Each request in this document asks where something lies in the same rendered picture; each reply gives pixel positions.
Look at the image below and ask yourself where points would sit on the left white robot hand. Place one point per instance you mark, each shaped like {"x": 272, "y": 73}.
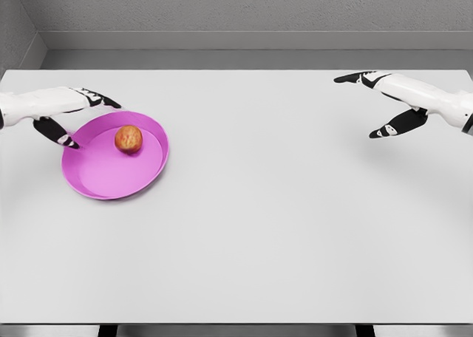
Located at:
{"x": 55, "y": 102}

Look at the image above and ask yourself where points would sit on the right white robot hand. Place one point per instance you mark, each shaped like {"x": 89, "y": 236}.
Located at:
{"x": 403, "y": 89}

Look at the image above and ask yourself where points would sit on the pink round plate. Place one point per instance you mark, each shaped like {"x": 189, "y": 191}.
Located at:
{"x": 114, "y": 156}

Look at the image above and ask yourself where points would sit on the red yellow apple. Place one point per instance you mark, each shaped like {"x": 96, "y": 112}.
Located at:
{"x": 128, "y": 139}

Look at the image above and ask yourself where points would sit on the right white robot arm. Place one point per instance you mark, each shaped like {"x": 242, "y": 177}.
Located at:
{"x": 458, "y": 108}

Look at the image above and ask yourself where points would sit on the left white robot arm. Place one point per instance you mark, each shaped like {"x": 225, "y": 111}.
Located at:
{"x": 13, "y": 109}

